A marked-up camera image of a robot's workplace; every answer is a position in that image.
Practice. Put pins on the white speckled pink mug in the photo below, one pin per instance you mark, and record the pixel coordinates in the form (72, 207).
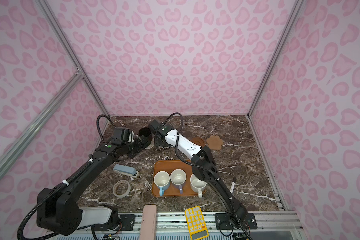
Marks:
(198, 186)

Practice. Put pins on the cork paw shaped coaster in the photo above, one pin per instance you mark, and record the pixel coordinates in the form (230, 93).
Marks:
(215, 143)

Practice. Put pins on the white tape roll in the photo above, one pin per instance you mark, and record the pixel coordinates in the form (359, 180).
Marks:
(121, 189)

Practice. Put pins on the light blue mug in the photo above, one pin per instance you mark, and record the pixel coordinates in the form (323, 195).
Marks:
(162, 181)

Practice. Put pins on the yellow calculator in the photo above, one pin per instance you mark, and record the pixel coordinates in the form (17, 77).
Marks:
(196, 223)

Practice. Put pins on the pink rectangular case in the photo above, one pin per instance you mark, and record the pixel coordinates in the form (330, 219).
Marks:
(149, 223)

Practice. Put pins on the black mug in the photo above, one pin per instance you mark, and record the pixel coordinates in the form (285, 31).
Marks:
(146, 133)

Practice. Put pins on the purple mug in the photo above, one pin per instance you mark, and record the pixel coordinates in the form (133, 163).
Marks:
(178, 178)

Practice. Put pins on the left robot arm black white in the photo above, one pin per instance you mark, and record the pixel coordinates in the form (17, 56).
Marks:
(60, 213)

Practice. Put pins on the white multicolour zigzag woven coaster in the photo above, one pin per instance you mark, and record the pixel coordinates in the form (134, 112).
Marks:
(151, 145)

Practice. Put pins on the round brown wooden coaster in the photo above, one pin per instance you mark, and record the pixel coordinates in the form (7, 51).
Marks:
(198, 141)

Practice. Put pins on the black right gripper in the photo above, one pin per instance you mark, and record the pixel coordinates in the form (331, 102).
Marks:
(156, 139)

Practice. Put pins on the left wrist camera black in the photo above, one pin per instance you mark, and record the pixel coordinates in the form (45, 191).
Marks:
(122, 136)

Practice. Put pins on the light blue stapler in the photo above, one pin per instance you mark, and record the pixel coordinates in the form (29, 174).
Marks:
(125, 170)

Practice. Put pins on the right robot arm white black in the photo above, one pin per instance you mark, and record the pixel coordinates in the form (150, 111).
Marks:
(203, 167)

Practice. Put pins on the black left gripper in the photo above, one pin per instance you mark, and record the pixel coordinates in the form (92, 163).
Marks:
(141, 146)

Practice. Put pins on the orange brown serving tray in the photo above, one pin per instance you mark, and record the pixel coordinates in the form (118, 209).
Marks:
(169, 166)

